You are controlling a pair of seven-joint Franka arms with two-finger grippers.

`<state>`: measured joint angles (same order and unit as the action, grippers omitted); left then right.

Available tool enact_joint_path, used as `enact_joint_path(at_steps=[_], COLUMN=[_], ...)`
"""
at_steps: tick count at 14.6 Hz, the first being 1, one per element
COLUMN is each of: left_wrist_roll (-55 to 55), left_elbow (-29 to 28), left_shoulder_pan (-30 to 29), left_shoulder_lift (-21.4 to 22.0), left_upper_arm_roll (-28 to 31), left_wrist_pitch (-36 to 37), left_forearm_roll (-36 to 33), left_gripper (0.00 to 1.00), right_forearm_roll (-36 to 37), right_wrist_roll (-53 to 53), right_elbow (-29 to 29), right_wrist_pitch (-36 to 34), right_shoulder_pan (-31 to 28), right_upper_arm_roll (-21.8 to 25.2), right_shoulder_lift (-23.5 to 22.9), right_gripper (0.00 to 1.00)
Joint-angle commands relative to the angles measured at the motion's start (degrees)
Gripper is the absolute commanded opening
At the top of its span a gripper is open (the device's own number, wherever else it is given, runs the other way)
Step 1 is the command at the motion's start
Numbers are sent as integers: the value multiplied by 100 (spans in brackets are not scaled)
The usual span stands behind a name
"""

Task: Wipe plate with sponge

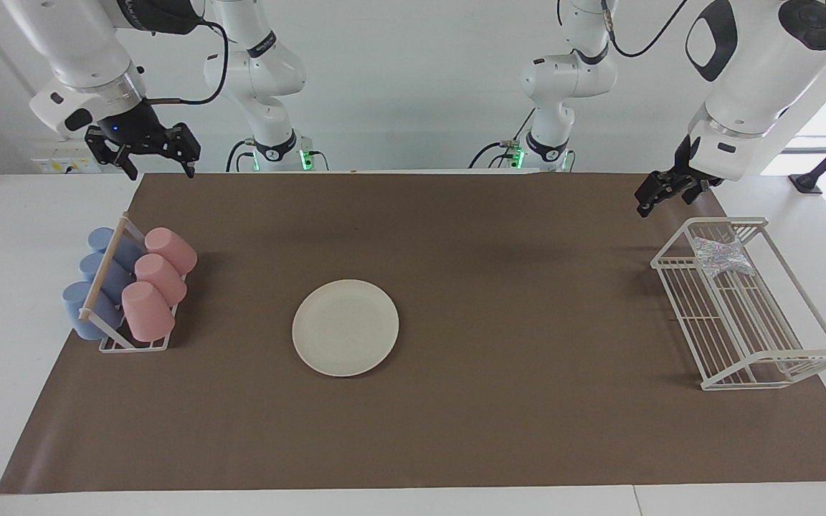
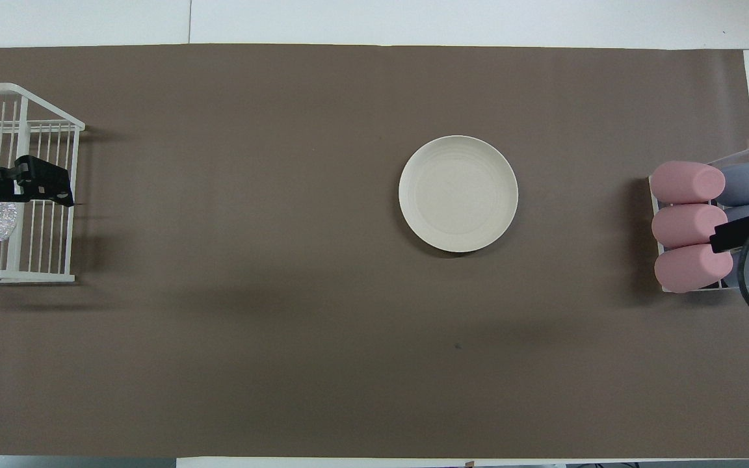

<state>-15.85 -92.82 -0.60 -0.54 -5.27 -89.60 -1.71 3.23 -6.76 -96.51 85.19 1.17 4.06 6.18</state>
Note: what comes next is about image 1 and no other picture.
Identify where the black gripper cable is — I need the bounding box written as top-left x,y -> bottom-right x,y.
599,0 -> 693,58
144,20 -> 231,107

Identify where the pink plastic cup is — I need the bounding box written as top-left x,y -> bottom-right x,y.
144,227 -> 198,277
121,281 -> 176,343
134,254 -> 188,305

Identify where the white wire dish rack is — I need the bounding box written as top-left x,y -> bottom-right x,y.
650,217 -> 826,391

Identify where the cream round plate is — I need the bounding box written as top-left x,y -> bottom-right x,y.
292,279 -> 399,378

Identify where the black left base cable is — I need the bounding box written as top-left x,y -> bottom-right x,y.
467,107 -> 536,169

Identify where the black right base cable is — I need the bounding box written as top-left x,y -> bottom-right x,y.
225,138 -> 257,173

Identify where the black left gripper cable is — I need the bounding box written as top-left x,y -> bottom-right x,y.
599,0 -> 693,58

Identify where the white cup holder wooden rod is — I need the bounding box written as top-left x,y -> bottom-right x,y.
79,212 -> 188,353

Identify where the black base cable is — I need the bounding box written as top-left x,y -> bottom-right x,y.
467,107 -> 536,169
225,138 -> 257,173

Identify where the blue plastic cup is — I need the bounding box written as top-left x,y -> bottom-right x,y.
87,227 -> 143,269
80,252 -> 134,302
62,281 -> 123,340

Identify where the white wall socket box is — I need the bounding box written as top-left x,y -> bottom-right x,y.
32,140 -> 102,175

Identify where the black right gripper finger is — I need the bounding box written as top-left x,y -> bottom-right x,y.
85,125 -> 138,180
162,123 -> 201,178

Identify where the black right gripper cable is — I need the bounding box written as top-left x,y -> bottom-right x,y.
144,20 -> 231,107

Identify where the brown table mat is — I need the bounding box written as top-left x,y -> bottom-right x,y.
0,172 -> 826,495

